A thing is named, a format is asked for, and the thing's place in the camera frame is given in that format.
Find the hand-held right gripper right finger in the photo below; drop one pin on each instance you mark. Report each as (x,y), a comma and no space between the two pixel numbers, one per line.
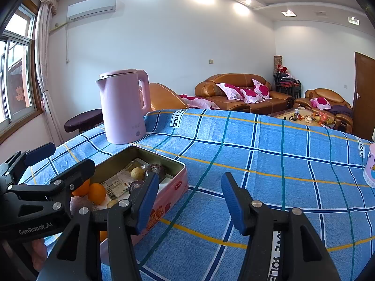
(231,199)

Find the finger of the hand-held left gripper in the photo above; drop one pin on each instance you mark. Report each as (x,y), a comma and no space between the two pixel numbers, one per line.
(41,150)
(79,171)

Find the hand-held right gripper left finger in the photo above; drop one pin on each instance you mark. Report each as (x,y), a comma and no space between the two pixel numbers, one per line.
(148,202)

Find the orange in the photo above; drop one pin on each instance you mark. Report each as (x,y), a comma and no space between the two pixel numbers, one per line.
(96,193)
(103,235)
(82,188)

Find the dark wrinkled round fruit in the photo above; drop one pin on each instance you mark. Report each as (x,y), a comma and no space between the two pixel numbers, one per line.
(136,186)

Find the pink metal tin box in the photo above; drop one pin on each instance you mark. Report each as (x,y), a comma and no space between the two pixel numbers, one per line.
(172,187)

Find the small yellow-green round fruit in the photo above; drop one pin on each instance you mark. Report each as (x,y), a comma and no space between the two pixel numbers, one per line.
(137,173)
(112,203)

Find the brown fruit with tan top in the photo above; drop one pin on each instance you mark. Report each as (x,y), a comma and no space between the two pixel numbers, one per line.
(155,169)

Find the large purple passion fruit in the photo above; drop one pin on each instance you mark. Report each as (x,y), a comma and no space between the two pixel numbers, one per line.
(79,205)

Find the person's left hand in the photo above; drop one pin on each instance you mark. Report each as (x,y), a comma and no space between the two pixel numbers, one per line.
(38,253)

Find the printed paper leaflet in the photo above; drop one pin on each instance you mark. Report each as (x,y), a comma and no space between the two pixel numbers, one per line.
(117,181)

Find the blue plaid blanket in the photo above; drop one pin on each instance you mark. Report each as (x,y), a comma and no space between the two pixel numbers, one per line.
(249,152)

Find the dark purple stool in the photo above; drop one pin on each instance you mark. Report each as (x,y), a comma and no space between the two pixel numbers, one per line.
(83,120)

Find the pink electric kettle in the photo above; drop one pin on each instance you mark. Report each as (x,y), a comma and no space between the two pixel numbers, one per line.
(123,108)

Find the window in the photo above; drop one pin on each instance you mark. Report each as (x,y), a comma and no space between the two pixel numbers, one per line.
(17,64)

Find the wooden coffee table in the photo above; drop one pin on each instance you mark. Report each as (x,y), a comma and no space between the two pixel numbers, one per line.
(285,114)

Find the pale pink curtain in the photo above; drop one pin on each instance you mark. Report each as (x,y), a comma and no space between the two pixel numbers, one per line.
(44,49)

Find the pink floral blanket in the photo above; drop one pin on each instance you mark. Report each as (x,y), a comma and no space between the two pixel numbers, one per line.
(199,102)

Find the floral pink white pillow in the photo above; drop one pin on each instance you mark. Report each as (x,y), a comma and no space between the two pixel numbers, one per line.
(249,95)
(320,102)
(261,88)
(231,90)

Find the orange leather chair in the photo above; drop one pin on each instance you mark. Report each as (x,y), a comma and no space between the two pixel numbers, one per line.
(167,96)

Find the colourful snack pile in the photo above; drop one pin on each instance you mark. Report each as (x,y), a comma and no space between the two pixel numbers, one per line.
(319,118)

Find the brown leather sofa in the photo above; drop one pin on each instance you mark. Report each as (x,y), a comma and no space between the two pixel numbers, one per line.
(228,79)

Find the stack of dark chairs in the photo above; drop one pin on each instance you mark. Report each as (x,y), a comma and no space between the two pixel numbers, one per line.
(285,83)

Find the red plush toy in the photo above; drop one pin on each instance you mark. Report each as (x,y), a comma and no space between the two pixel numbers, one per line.
(282,68)

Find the brown leather armchair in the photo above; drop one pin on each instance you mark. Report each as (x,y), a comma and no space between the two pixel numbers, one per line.
(322,92)

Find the purple cloth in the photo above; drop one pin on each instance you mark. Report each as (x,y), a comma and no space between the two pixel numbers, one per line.
(341,109)

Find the pink cartoon cup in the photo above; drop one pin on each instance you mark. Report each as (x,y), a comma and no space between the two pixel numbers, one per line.
(370,169)

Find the tall patterned cylinder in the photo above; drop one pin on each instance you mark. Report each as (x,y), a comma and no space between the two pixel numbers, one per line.
(278,61)

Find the white air conditioner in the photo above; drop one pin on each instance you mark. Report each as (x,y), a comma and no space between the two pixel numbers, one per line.
(90,7)

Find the brown wooden door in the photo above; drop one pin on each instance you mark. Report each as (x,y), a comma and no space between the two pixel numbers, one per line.
(364,93)

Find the square ceiling light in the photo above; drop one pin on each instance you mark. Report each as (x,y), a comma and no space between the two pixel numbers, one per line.
(288,13)
(354,20)

